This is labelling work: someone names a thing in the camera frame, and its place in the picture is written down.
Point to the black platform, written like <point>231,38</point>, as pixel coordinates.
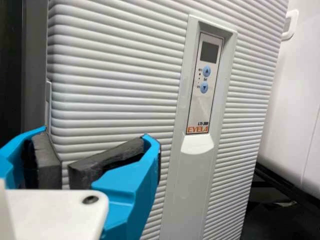
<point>287,190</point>

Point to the white box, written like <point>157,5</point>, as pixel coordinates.
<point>297,100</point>

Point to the incubator door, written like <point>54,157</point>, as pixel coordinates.
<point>125,75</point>

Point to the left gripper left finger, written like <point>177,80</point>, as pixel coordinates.
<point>17,150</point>

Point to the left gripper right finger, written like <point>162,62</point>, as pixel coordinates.
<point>125,190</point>

